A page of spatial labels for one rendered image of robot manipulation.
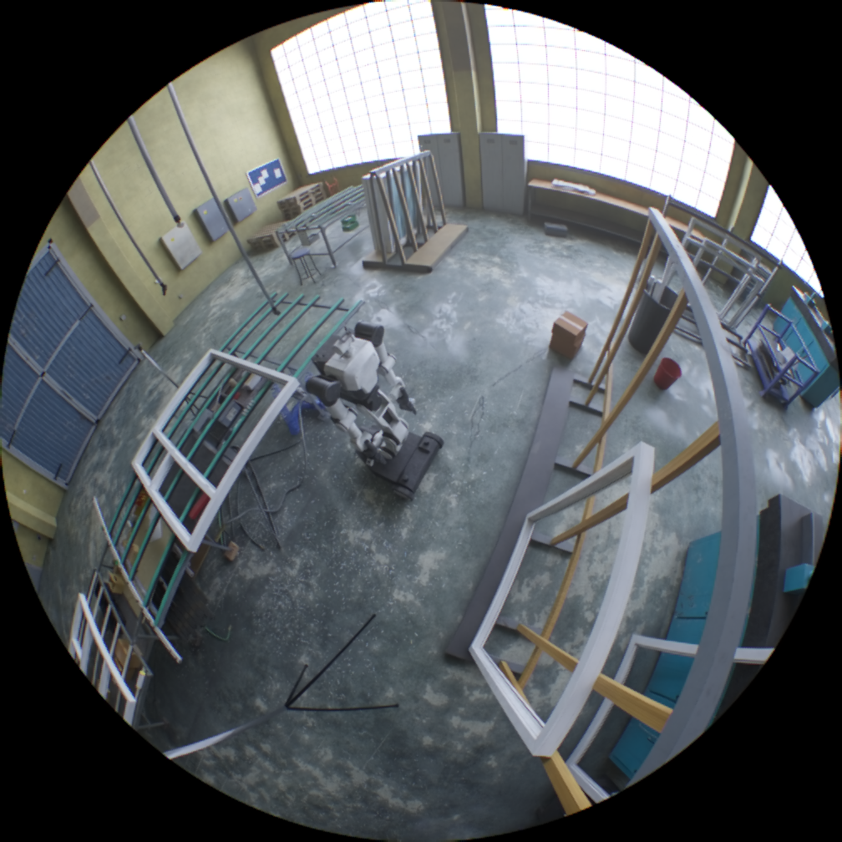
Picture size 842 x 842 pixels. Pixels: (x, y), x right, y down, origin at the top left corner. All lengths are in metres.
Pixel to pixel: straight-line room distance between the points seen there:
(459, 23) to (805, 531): 8.37
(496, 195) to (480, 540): 6.73
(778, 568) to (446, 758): 2.62
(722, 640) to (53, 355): 8.70
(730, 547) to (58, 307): 8.71
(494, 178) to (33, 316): 10.30
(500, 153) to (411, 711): 8.35
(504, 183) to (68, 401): 10.81
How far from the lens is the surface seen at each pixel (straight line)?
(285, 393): 2.23
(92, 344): 8.19
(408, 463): 2.41
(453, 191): 7.62
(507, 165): 7.10
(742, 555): 0.74
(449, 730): 2.72
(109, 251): 7.89
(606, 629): 1.03
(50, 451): 8.79
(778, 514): 2.35
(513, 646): 2.47
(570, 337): 3.27
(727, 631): 0.72
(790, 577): 2.30
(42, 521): 9.29
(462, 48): 7.46
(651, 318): 3.74
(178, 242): 8.50
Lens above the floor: 2.38
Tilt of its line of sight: 58 degrees down
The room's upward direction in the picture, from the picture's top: 15 degrees counter-clockwise
